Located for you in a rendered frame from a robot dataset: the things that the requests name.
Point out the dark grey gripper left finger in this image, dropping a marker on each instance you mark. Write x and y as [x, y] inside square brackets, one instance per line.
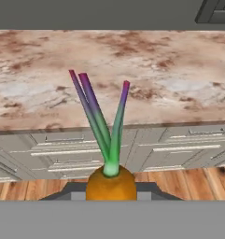
[76, 187]

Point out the orange carrot with green stalks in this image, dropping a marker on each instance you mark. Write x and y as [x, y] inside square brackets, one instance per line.
[110, 186]

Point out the grey cupboard door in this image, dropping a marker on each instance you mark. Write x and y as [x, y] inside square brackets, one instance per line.
[8, 158]

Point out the grey drawer front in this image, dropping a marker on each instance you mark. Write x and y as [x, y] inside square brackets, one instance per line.
[191, 138]
[70, 146]
[73, 169]
[185, 157]

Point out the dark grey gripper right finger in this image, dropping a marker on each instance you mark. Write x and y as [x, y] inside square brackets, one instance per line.
[145, 187]

